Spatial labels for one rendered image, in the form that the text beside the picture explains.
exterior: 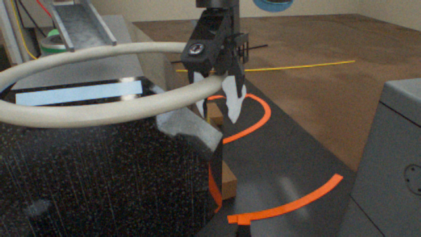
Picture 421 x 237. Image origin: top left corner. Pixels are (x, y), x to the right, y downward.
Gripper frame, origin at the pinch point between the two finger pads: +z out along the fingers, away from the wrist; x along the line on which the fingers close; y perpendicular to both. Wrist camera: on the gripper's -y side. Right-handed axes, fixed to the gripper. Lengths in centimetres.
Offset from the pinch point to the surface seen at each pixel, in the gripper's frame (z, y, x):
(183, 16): 33, 485, 312
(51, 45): -5, 24, 77
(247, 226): 80, 52, 13
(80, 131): 11.9, 1.6, 41.8
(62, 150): 16.8, -2.0, 46.4
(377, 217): 45, 38, -34
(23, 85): 0, 0, 58
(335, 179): 84, 110, -19
